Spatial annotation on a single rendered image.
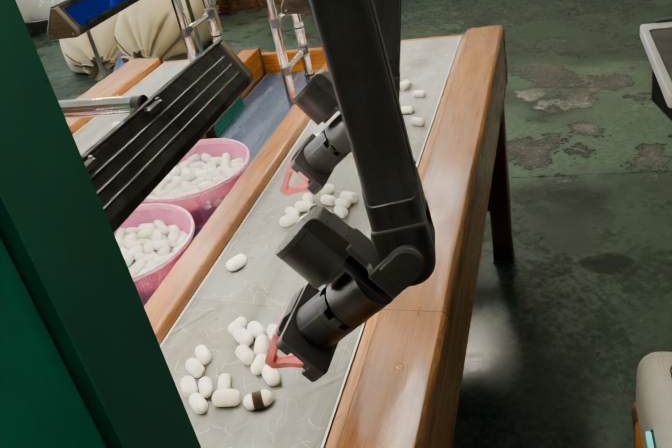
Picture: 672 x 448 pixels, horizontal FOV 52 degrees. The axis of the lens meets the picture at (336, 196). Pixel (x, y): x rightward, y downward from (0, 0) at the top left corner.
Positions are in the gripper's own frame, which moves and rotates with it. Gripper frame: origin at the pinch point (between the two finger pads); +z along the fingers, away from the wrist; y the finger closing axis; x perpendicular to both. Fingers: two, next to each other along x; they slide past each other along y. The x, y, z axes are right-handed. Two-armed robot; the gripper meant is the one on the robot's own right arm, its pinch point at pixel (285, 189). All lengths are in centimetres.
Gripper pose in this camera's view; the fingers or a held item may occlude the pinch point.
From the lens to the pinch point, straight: 119.4
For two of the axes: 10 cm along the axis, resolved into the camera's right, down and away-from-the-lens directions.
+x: 7.4, 6.5, 1.7
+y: -2.7, 5.2, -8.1
